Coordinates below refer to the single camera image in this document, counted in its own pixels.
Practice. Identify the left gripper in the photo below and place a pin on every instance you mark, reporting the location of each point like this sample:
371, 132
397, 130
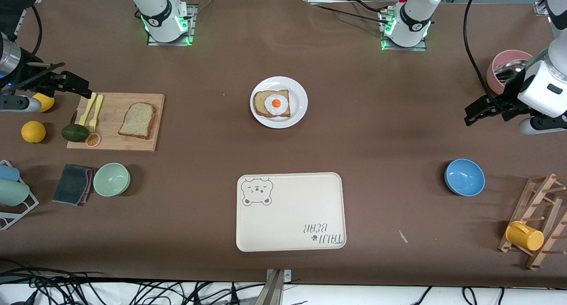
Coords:
507, 103

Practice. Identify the pale green bowl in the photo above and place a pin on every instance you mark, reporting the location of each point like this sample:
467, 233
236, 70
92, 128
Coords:
110, 180

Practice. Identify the blue bowl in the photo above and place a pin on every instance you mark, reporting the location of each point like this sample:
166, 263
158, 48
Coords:
465, 177

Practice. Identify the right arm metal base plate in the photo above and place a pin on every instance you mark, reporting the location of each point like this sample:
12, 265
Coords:
193, 21

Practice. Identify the plain brown bread slice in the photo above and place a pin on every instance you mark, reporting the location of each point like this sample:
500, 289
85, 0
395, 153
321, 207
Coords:
137, 121

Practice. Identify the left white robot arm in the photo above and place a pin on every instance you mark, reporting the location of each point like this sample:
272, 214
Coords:
414, 21

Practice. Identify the dark grey cloth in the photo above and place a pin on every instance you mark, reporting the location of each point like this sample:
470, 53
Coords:
71, 183

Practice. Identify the yellow plastic knife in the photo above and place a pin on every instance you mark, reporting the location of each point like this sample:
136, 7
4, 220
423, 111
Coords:
88, 107

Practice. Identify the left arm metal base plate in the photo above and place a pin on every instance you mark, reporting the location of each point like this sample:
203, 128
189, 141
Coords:
421, 48

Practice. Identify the whole orange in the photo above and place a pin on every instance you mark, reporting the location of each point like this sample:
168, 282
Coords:
33, 132

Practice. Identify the grey metal strut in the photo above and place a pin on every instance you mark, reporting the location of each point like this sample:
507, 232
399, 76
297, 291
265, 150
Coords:
271, 291

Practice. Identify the cream bear print tray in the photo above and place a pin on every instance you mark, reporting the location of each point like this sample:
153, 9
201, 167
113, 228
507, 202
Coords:
288, 216

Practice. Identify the metal scoop spoon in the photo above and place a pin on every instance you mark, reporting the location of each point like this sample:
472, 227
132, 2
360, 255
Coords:
509, 68

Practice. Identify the fried egg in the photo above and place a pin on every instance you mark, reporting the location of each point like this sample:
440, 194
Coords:
276, 103

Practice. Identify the small grey paper scrap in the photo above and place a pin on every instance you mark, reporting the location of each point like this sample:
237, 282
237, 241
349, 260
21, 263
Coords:
402, 236

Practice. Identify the wooden mug rack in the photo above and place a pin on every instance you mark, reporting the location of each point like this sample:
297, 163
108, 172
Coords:
519, 207

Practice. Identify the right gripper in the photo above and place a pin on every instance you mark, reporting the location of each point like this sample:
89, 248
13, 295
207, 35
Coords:
27, 76

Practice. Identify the slanted aluminium extrusion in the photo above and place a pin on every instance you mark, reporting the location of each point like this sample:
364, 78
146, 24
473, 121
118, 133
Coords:
541, 8

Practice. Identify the yellow plastic fork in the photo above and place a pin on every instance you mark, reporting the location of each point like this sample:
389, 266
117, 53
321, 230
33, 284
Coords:
98, 105

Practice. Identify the yellow mug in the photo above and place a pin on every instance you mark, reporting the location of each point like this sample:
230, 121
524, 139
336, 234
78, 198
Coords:
527, 237

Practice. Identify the pale green cup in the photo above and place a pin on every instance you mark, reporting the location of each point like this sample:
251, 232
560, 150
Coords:
13, 192

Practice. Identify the yellow lemon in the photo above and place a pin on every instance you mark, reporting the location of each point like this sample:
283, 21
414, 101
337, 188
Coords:
46, 103

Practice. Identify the silver metal clamp plate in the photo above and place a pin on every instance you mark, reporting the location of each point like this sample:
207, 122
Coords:
288, 276

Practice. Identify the halved orange slice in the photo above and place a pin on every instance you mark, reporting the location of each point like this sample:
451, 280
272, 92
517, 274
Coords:
93, 140

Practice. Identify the light blue cup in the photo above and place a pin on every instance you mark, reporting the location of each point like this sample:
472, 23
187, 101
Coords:
9, 173

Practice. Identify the white round plate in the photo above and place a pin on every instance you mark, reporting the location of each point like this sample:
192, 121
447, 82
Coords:
299, 114

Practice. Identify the green avocado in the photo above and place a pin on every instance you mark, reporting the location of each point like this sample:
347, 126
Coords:
75, 133

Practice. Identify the pink bowl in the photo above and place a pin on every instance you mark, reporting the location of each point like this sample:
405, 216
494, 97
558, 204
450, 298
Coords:
509, 56

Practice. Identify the wooden cutting board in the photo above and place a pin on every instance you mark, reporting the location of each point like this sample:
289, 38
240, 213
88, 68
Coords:
146, 101

